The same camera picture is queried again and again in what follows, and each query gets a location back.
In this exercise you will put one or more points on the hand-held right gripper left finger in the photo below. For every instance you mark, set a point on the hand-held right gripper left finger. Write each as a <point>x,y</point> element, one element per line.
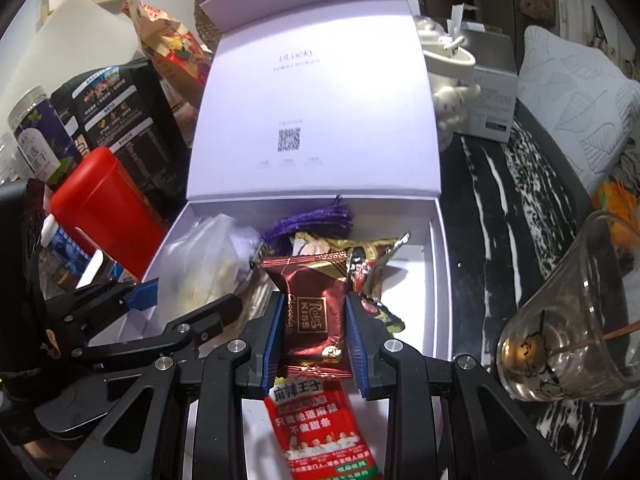
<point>272,340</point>

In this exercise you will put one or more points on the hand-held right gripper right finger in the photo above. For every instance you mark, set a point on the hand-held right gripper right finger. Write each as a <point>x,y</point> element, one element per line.
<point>352,345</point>

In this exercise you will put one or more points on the lavender gift box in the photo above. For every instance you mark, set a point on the lavender gift box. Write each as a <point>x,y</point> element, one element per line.
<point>310,85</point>

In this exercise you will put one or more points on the black snack bag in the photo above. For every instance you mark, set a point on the black snack bag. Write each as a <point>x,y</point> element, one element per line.
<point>120,110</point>

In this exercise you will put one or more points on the orange cloth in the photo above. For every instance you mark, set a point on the orange cloth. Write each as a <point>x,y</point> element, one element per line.
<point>615,200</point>

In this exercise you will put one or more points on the blue tablet tube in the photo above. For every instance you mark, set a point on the blue tablet tube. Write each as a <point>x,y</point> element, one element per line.
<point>65,247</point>

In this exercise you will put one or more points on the brown paper bag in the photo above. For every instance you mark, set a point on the brown paper bag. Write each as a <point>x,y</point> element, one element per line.
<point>165,50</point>

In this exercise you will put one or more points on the white paper sheet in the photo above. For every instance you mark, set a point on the white paper sheet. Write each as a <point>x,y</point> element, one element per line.
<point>75,35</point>

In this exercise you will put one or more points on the glass cup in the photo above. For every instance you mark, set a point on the glass cup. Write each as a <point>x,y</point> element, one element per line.
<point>565,310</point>

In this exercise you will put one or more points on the dark red chocolate packet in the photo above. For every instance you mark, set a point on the dark red chocolate packet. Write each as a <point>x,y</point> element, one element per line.
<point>310,300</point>

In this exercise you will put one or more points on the plastic jar dark label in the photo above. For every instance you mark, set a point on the plastic jar dark label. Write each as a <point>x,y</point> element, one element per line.
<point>42,135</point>

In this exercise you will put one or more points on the purple tassel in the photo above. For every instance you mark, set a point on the purple tassel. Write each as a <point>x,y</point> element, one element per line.
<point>305,222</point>

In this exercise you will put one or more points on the white figure mug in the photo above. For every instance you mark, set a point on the white figure mug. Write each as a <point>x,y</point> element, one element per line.
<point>450,75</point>

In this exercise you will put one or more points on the red canister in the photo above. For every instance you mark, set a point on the red canister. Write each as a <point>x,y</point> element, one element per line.
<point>100,210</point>

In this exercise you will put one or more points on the shiny brown candy packet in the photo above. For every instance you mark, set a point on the shiny brown candy packet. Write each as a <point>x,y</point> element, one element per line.
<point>365,270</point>

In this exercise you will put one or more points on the gold brown snack packet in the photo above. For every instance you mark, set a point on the gold brown snack packet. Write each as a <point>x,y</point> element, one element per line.
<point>320,247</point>

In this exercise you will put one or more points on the white carton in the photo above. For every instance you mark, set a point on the white carton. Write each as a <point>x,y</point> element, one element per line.
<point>492,100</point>

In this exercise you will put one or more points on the light blue pillow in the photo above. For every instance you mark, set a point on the light blue pillow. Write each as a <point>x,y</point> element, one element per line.
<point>575,100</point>

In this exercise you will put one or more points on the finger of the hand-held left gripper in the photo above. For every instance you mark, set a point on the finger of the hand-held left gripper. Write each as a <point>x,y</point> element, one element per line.
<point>210,317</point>
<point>142,296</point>

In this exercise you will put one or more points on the red snack packet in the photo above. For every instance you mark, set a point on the red snack packet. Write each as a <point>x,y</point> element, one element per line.
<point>315,425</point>

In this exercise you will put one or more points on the round woven mat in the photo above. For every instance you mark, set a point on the round woven mat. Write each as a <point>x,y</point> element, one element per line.
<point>220,5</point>

